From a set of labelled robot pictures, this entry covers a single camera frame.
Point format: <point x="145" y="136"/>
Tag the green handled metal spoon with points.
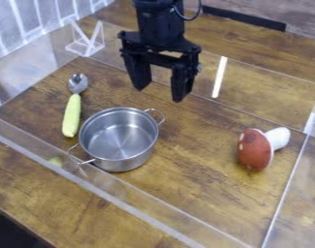
<point x="78" y="83"/>

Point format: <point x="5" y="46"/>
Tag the small steel pot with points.
<point x="117" y="138"/>

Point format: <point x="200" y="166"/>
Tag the black bar on table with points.
<point x="250" y="19"/>

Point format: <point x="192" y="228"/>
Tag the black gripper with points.
<point x="159" y="45"/>

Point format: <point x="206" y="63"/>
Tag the clear acrylic triangle stand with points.
<point x="86" y="46"/>

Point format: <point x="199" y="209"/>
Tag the plush brown mushroom toy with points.
<point x="256" y="146"/>

